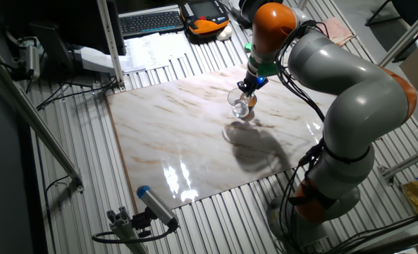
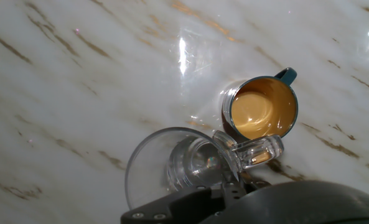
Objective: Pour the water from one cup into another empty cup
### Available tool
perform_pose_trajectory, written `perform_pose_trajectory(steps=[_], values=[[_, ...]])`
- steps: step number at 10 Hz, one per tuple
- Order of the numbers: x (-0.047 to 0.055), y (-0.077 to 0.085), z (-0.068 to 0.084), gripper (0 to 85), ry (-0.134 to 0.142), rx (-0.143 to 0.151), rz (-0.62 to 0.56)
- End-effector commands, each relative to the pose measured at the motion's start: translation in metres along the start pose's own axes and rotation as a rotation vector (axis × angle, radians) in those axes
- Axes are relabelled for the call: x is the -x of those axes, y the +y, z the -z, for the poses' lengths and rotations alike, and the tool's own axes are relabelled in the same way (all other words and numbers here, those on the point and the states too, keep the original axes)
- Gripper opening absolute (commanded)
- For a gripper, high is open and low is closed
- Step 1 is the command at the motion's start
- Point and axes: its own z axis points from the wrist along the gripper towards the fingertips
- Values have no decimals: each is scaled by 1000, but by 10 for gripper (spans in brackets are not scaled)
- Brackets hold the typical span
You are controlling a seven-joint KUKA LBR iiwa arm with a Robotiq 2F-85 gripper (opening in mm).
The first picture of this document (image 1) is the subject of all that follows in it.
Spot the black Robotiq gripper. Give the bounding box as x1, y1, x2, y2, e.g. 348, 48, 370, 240
236, 70, 269, 97

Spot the clear glass mug with water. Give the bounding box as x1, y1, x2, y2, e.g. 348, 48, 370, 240
227, 87, 257, 119

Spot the orange cup with blue band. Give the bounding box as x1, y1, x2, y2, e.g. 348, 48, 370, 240
242, 92, 258, 121

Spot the white rounded object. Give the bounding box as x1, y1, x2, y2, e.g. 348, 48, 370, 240
216, 25, 233, 42

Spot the orange black teach pendant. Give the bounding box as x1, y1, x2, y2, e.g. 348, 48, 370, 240
179, 0, 230, 36

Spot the white marble pattern board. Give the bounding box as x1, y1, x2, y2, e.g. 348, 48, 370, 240
105, 61, 384, 214

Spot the pink cloth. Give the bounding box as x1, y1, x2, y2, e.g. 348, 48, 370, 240
316, 16, 357, 47

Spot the white printed paper sheet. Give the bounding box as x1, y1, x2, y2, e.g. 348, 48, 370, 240
123, 35, 160, 73

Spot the black computer keyboard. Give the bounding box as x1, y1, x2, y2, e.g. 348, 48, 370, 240
118, 9, 185, 39

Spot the black office chair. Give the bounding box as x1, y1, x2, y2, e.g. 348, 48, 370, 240
364, 0, 418, 64

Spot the yellow plastic bag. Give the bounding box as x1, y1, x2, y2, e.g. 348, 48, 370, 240
400, 179, 418, 214

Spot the green camera mount plate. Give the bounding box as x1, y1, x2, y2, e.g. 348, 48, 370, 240
243, 42, 278, 77

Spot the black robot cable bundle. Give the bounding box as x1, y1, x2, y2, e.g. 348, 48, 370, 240
274, 20, 326, 254

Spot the aluminium upright frame post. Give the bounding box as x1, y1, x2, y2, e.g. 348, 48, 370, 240
96, 0, 125, 89

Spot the silver camera with blue cap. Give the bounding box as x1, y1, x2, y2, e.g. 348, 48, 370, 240
136, 185, 180, 229

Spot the aluminium slanted frame bar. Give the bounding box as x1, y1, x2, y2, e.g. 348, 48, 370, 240
379, 1, 418, 66

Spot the black camera clamp bracket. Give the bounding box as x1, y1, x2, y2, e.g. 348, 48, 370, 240
130, 207, 156, 238

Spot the aluminium low frame bar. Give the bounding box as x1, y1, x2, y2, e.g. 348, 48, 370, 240
377, 144, 418, 186

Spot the aluminium profile camera stand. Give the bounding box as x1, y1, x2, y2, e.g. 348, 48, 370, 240
106, 206, 149, 254

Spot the black camera cable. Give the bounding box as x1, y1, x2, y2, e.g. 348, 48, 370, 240
91, 225, 178, 244

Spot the aluminium diagonal frame beam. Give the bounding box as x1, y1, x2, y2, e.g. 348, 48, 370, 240
0, 49, 85, 193

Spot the silver camera on bracket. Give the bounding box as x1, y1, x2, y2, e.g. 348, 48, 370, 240
18, 37, 41, 81

